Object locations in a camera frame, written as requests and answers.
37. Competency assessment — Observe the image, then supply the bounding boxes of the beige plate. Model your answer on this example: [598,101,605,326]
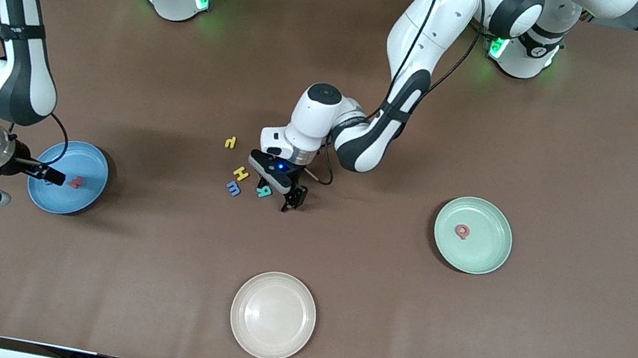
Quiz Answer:
[224,265,323,358]

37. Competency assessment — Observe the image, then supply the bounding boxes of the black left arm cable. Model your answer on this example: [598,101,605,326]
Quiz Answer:
[300,0,489,208]

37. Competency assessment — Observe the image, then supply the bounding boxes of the green plate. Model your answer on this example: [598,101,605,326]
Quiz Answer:
[427,191,520,281]

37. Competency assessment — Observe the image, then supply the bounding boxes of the blue plate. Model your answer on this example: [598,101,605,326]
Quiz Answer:
[23,133,114,222]

